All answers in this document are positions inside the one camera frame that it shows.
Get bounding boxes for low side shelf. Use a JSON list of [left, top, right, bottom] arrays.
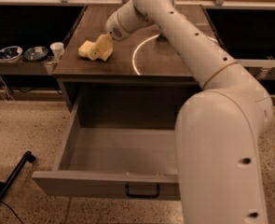
[[0, 56, 58, 76]]

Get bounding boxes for black chair leg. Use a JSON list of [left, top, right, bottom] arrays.
[[0, 151, 35, 203]]

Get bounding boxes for dark wooden cabinet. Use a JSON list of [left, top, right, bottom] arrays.
[[51, 4, 225, 114]]

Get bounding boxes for black drawer handle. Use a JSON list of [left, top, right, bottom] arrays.
[[125, 184, 160, 199]]

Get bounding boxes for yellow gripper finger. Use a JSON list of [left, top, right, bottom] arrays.
[[88, 35, 114, 61]]

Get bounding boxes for yellow sponge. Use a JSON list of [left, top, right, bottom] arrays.
[[78, 40, 95, 59]]

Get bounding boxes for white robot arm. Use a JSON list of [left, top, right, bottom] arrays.
[[89, 0, 273, 224]]

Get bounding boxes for dark green bowl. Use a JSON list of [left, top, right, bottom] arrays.
[[24, 46, 48, 62]]

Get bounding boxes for white paper cup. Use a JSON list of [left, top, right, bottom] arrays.
[[50, 42, 64, 60]]

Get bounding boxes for open grey top drawer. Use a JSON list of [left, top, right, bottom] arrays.
[[33, 94, 180, 201]]

